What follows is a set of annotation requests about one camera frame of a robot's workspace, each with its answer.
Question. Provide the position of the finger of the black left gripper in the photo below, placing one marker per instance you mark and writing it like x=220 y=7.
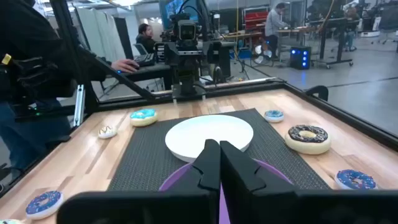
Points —
x=221 y=57
x=171 y=54

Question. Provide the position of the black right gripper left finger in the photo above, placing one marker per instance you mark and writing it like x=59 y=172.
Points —
x=205 y=205

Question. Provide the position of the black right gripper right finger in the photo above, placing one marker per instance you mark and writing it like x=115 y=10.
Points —
x=245 y=202

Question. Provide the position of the large light blue donut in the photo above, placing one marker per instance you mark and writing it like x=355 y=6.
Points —
x=143 y=117

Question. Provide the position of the small light blue donut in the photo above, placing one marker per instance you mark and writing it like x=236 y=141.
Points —
x=274 y=116

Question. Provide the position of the large chocolate iced donut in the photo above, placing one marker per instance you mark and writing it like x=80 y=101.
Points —
x=321 y=144

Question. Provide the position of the small white striped donut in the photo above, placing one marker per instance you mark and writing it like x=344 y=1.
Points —
x=107 y=132

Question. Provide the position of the small blue sprinkled donut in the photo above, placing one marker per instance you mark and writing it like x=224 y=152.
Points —
x=34 y=208
x=345 y=179

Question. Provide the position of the large white green-drizzled donut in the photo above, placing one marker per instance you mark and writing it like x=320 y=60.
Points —
x=9 y=222

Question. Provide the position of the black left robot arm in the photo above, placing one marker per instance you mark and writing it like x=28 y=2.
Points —
x=186 y=81

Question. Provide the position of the black computer keyboard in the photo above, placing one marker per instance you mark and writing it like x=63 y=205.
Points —
x=144 y=59

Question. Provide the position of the black office desk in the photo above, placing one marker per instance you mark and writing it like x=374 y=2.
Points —
x=149 y=72

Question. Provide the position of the person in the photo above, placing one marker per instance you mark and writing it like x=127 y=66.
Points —
x=273 y=25
x=146 y=39
x=351 y=28
x=31 y=46

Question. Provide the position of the purple round plate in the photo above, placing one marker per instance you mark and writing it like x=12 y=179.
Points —
x=174 y=182

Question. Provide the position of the white floor fan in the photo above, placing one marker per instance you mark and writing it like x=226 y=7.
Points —
x=261 y=55

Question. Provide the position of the computer monitor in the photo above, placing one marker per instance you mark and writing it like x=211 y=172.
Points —
x=169 y=9

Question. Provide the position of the person's hand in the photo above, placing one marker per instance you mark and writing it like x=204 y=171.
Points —
x=126 y=66

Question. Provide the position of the red storage bin shelf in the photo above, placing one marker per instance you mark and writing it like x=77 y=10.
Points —
x=255 y=19

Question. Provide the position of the white round plate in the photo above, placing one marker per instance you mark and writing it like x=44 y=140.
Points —
x=205 y=130

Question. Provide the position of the white room divider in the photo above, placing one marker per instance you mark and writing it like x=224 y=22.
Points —
x=99 y=34

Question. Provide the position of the dark grey woven placemat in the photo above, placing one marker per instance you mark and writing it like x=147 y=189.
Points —
x=140 y=161

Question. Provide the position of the black computer tower blue lights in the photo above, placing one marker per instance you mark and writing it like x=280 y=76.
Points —
x=300 y=57

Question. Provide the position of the black standing desk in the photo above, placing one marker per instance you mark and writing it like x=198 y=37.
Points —
x=339 y=25

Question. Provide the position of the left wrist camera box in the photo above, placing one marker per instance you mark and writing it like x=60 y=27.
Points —
x=187 y=31

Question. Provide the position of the silver metal bracket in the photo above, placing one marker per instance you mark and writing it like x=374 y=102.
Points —
x=79 y=105

